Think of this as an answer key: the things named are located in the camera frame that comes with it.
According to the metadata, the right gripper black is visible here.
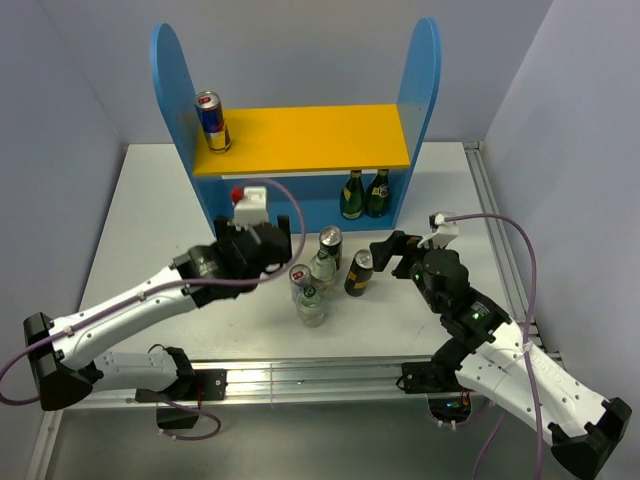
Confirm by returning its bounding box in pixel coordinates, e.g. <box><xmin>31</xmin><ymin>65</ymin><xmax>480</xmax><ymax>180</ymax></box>
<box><xmin>369</xmin><ymin>229</ymin><xmax>448</xmax><ymax>313</ymax></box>

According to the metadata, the silver gold Red Bull can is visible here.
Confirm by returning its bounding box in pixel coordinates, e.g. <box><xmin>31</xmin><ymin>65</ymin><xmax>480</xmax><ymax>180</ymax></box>
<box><xmin>288</xmin><ymin>264</ymin><xmax>311</xmax><ymax>302</ymax></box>

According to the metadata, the clear Chang bottle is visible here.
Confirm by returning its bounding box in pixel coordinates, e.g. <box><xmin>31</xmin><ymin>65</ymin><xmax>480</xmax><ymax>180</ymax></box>
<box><xmin>296</xmin><ymin>285</ymin><xmax>326</xmax><ymax>328</ymax></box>
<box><xmin>309</xmin><ymin>248</ymin><xmax>337</xmax><ymax>294</ymax></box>

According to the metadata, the blue silver Red Bull can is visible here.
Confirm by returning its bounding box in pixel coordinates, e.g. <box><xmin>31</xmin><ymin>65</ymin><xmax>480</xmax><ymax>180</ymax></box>
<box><xmin>194</xmin><ymin>91</ymin><xmax>231</xmax><ymax>153</ymax></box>

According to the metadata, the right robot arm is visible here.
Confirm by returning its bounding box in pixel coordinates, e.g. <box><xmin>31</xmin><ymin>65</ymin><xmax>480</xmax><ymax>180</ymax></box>
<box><xmin>370</xmin><ymin>230</ymin><xmax>632</xmax><ymax>479</ymax></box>

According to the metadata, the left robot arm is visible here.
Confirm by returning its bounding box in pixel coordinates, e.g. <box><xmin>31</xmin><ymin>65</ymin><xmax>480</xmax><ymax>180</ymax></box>
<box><xmin>23</xmin><ymin>215</ymin><xmax>292</xmax><ymax>411</ymax></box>

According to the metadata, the black can near shelf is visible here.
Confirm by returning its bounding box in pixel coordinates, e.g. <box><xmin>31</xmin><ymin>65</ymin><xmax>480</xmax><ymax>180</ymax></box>
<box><xmin>319</xmin><ymin>225</ymin><xmax>343</xmax><ymax>270</ymax></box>

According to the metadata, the blue and yellow wooden shelf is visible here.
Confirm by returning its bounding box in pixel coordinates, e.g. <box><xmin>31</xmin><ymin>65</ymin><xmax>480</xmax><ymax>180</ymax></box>
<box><xmin>150</xmin><ymin>18</ymin><xmax>442</xmax><ymax>232</ymax></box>

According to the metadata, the black yellow can right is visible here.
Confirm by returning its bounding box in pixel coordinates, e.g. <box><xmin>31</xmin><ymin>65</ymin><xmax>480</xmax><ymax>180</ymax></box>
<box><xmin>344</xmin><ymin>249</ymin><xmax>373</xmax><ymax>297</ymax></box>

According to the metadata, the green Perrier bottle red label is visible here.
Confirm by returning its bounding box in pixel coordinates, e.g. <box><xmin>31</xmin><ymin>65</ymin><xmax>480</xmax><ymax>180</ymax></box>
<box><xmin>364</xmin><ymin>169</ymin><xmax>391</xmax><ymax>218</ymax></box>

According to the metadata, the green bottle yellow label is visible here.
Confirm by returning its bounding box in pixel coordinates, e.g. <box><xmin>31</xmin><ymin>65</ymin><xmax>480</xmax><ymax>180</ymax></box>
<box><xmin>340</xmin><ymin>170</ymin><xmax>364</xmax><ymax>220</ymax></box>

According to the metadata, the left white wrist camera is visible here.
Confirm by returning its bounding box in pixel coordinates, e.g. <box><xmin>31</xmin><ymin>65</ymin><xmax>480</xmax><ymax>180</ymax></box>
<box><xmin>231</xmin><ymin>186</ymin><xmax>269</xmax><ymax>227</ymax></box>

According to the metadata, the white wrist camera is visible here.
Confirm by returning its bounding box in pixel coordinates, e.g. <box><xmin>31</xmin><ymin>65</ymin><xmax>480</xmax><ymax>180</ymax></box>
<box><xmin>417</xmin><ymin>212</ymin><xmax>459</xmax><ymax>250</ymax></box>
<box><xmin>231</xmin><ymin>186</ymin><xmax>269</xmax><ymax>227</ymax></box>

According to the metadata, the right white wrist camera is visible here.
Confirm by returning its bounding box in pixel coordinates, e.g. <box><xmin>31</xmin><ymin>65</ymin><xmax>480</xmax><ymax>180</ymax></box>
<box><xmin>417</xmin><ymin>212</ymin><xmax>459</xmax><ymax>250</ymax></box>

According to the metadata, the aluminium side rail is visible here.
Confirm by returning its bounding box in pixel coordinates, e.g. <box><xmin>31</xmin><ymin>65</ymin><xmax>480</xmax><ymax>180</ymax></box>
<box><xmin>462</xmin><ymin>141</ymin><xmax>564</xmax><ymax>361</ymax></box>

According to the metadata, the aluminium front rail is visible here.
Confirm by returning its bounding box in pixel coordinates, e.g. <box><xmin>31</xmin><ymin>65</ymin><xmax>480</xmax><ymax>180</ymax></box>
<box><xmin>47</xmin><ymin>355</ymin><xmax>496</xmax><ymax>411</ymax></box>

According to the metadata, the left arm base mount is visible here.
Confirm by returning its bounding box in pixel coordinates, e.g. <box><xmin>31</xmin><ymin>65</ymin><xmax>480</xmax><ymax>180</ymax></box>
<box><xmin>134</xmin><ymin>369</ymin><xmax>228</xmax><ymax>441</ymax></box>

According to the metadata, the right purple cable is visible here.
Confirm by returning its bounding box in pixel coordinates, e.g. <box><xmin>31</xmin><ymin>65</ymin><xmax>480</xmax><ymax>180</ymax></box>
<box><xmin>444</xmin><ymin>212</ymin><xmax>544</xmax><ymax>480</ymax></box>

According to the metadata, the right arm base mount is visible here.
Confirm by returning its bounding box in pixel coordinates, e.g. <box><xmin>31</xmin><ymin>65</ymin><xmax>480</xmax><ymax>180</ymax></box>
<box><xmin>396</xmin><ymin>361</ymin><xmax>472</xmax><ymax>427</ymax></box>

